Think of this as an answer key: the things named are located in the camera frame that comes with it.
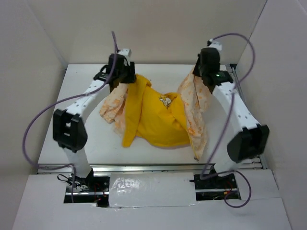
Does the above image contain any yellow and patterned jacket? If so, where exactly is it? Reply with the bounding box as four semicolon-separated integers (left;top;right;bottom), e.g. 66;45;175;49
99;71;211;161

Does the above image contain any aluminium frame rail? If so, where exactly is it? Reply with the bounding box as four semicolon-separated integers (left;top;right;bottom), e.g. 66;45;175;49
227;69;270;164
37;163;216;173

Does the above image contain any aluminium frame rail right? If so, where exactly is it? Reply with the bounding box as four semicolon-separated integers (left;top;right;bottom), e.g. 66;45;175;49
227;69;270;164

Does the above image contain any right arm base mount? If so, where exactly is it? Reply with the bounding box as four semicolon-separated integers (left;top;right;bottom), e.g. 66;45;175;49
190;174;240;201

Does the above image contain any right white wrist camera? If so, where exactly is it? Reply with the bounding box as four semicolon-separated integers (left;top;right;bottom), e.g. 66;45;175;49
207;39;223;51

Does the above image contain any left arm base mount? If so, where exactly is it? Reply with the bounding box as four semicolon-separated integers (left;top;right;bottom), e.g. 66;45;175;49
57;174;110;207

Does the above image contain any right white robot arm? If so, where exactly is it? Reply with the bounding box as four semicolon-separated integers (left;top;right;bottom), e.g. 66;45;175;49
193;46;270;188

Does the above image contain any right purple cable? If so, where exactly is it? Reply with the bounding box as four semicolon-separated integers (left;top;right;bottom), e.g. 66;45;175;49
201;33;257;208

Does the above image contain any aluminium frame rail front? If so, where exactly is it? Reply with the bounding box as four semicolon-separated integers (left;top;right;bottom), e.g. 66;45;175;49
37;163;216;173

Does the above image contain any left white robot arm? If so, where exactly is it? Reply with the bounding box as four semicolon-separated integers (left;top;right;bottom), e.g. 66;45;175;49
53;48;136;191

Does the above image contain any white cover sheet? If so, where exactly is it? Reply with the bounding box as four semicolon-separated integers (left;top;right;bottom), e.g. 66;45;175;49
108;172;197;207

